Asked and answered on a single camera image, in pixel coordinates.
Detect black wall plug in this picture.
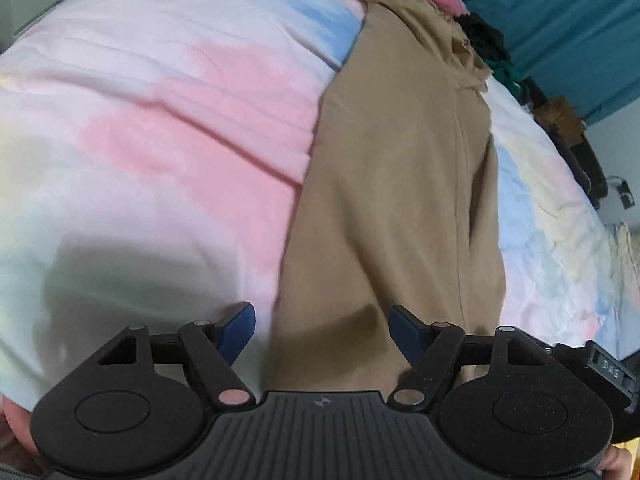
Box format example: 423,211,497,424
607,176,636,210

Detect green cloth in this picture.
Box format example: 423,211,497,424
482,57,526,98

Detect cream cloth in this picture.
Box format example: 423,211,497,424
602,220,640,301

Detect teal curtain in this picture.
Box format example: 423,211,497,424
442,0,640,126

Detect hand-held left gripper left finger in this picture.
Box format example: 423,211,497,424
95,302,257,409

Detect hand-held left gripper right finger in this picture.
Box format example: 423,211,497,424
387,304,552,409

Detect pink cloth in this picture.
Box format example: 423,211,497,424
417,0,468,18

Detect black cloth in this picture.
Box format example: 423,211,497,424
452,12,511,63

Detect tan pants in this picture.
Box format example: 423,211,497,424
260,0,508,393

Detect pastel tie-dye bedsheet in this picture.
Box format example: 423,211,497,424
0,0,640,411

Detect brown cloth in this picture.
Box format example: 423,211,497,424
535,97,586,141

